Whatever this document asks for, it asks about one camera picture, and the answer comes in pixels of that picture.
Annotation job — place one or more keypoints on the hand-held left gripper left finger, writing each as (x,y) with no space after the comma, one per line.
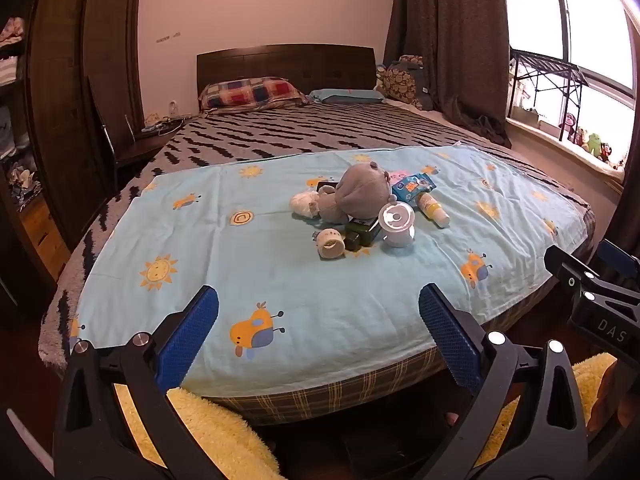
(192,330)

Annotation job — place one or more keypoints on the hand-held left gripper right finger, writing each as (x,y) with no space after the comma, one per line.
(450,335)

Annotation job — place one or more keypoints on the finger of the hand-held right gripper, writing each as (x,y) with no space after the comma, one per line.
(622,262)
(567,265)

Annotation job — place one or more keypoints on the white yarn ball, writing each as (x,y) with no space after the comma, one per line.
(302,204)

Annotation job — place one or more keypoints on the light blue printed sheet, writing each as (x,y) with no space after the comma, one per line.
(250,270)

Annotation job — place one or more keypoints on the yellow fluffy cloth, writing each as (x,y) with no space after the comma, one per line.
(210,430)

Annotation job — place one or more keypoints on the red brown plush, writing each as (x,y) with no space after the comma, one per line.
(606,152)

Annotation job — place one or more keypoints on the green frog plush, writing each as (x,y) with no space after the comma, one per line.
(594,145)

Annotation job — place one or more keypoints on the white round jar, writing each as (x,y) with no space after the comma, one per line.
(397,225)

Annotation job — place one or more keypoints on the white plastic bottle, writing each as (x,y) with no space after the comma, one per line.
(431,206)

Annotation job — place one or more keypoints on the brown monkey plush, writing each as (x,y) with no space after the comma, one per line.
(571,125)

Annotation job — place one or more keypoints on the plaid bed sheet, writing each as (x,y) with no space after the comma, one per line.
(325,400)

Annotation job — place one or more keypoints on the small white cup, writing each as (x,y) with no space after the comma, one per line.
(330,247)

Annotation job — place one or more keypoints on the blue snack packet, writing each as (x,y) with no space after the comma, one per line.
(412,187)

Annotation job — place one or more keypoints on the grey plush toy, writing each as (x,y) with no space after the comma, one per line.
(360,190)

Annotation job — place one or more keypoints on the dark chair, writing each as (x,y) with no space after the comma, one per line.
(140,149)

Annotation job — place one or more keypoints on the black metal rack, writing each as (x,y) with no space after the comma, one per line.
(547,72)

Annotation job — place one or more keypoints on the black box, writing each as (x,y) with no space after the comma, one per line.
(327,184)

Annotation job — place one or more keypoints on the grey black striped blanket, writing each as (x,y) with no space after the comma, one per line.
(300,130)

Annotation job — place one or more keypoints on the plaid pillow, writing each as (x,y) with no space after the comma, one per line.
(250,92)

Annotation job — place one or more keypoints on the brown printed cushion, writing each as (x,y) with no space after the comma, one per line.
(402,82)

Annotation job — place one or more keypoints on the blue pillow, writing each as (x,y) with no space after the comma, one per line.
(345,95)

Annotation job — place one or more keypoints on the dark brown curtain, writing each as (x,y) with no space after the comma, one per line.
(440,35)

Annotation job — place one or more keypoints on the dark wooden wardrobe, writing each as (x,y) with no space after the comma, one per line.
(65,85)

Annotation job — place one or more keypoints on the pile of folded clothes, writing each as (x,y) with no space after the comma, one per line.
(15,110)

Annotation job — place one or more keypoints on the dark wooden headboard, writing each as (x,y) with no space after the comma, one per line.
(300,62)

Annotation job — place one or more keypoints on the window frame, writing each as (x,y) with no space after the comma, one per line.
(565,10)

